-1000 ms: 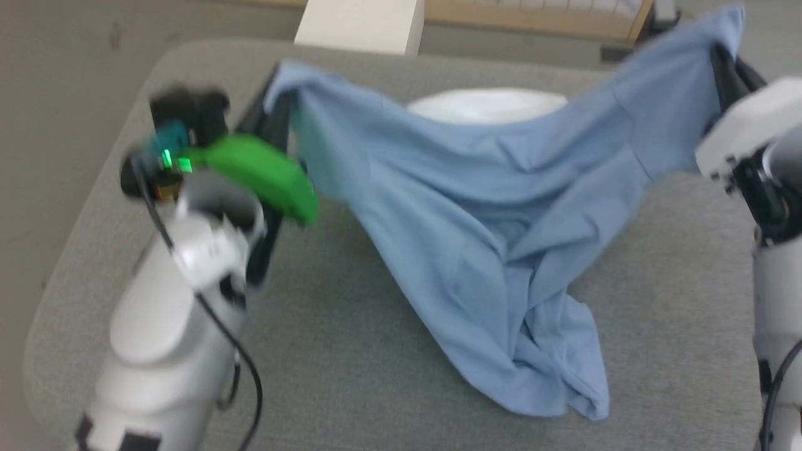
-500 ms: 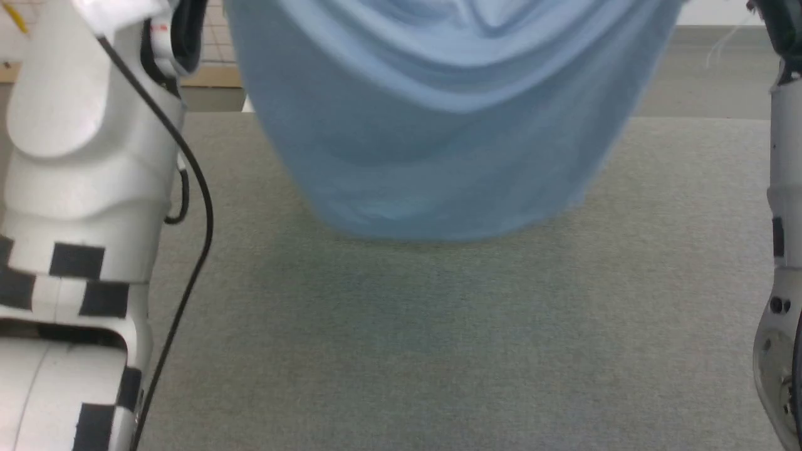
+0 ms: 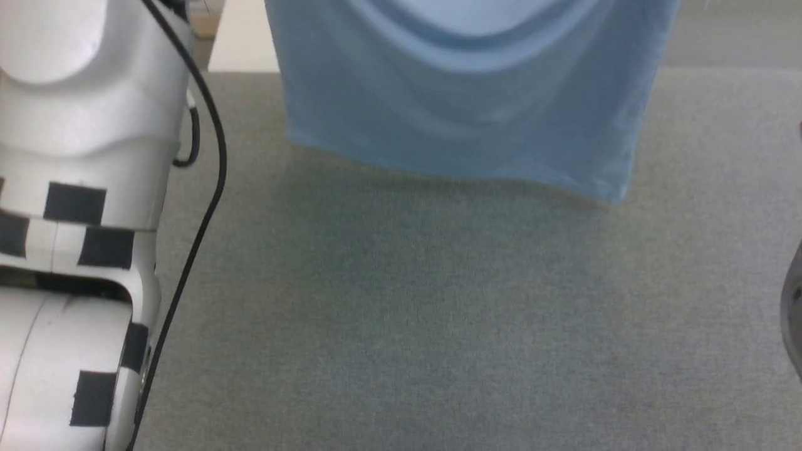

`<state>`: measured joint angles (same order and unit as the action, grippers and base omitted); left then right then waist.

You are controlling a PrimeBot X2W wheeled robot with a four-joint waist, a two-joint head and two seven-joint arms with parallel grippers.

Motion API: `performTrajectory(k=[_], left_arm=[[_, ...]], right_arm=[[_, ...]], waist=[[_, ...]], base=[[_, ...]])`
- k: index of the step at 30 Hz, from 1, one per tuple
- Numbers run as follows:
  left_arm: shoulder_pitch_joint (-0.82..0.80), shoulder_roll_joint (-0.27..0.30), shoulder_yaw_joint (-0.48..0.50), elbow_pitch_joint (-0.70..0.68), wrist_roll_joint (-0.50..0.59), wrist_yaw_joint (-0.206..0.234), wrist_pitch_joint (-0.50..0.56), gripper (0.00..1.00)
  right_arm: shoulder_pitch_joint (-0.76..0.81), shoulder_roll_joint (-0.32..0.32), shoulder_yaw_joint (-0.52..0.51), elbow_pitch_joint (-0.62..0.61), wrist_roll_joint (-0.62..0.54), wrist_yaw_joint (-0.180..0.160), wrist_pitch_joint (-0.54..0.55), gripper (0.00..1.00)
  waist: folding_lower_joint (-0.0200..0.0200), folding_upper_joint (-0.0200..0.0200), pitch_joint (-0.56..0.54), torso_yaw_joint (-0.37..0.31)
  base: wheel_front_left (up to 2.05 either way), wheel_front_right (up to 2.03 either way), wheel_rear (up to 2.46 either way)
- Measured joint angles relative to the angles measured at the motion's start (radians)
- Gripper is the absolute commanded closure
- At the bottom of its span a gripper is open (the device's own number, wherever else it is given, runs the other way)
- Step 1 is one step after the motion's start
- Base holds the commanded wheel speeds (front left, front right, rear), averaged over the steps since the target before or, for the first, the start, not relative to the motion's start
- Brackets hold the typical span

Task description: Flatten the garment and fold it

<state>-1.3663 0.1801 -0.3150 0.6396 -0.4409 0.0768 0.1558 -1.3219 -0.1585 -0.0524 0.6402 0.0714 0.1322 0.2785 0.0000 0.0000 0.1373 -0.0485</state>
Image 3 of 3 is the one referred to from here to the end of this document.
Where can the white box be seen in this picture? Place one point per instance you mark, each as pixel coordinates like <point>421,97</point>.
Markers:
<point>244,37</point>

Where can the light blue polo shirt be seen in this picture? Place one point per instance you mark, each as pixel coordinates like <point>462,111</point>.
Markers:
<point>476,113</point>

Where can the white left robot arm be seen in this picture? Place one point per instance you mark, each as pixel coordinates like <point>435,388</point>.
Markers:
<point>75,125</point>

